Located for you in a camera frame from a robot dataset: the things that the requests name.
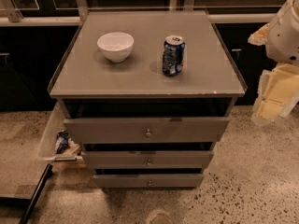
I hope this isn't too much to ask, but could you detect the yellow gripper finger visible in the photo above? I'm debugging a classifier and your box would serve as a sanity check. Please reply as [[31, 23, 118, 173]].
[[248, 23, 269, 46], [251, 63, 299, 126]]

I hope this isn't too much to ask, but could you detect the blue soda can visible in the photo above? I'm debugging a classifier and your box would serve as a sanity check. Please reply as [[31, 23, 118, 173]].
[[163, 35, 185, 76]]

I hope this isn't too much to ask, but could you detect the white ceramic bowl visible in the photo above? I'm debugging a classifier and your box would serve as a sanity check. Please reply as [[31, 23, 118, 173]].
[[97, 32, 135, 63]]

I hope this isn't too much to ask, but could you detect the blue crumpled snack bag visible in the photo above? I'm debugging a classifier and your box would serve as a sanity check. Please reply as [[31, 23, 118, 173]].
[[55, 131, 69, 154]]

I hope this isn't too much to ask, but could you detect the clear plastic bin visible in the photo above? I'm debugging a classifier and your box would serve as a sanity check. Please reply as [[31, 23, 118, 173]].
[[38, 104, 85, 170]]

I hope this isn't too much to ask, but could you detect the grey top drawer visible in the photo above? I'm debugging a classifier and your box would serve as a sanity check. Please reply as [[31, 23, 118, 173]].
[[64, 117, 229, 144]]

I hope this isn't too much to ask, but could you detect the metal window frame rail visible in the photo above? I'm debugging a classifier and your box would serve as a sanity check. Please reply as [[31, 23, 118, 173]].
[[0, 0, 286, 26]]

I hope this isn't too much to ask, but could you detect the black pole on floor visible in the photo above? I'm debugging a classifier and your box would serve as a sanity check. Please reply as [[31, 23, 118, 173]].
[[19, 164, 53, 224]]

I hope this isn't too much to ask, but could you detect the grey drawer cabinet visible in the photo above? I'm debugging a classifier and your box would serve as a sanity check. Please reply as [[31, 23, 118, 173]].
[[49, 11, 246, 175]]

